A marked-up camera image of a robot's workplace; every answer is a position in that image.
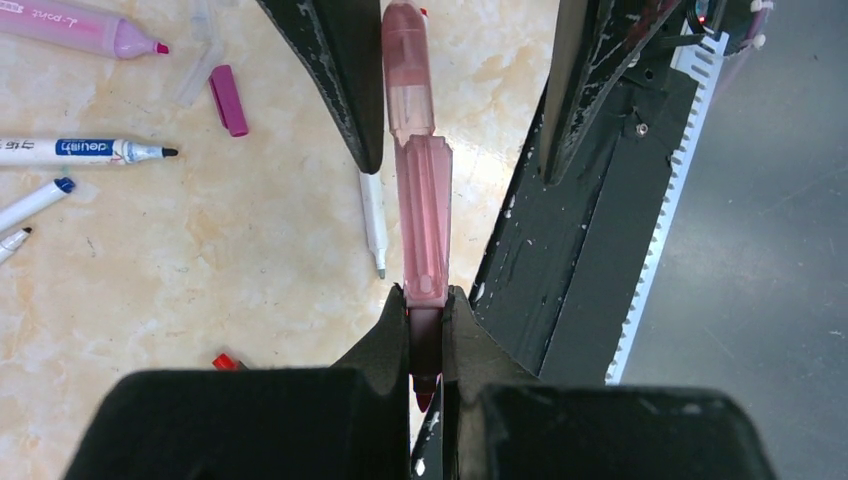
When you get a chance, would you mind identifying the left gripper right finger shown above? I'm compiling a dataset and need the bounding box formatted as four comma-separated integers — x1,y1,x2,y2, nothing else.
442,287,776,479

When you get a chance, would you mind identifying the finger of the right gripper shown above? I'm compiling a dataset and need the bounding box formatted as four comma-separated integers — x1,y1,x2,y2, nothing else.
537,0,680,185
259,0,385,174

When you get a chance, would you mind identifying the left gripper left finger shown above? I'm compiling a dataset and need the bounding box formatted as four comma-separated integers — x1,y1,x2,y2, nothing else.
66,287,410,479

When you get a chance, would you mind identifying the magenta marker cap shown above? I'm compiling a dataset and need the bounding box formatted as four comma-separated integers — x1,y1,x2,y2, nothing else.
209,65,249,138

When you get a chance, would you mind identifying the white marker blue cap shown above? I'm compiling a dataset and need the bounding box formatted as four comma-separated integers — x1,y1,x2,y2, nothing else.
1,138,179,167

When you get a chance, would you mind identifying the lilac highlighter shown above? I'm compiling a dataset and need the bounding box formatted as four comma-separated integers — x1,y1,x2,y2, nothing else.
1,0,170,60

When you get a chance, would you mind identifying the thin marker dark blue cap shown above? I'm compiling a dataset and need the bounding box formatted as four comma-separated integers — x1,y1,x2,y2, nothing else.
1,177,76,232

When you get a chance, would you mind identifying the thin marker pink cap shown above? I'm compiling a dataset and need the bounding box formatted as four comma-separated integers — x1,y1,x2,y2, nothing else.
381,1,453,411

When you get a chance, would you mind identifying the thin marker black cap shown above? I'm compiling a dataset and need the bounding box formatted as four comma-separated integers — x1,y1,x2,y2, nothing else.
0,227,33,264

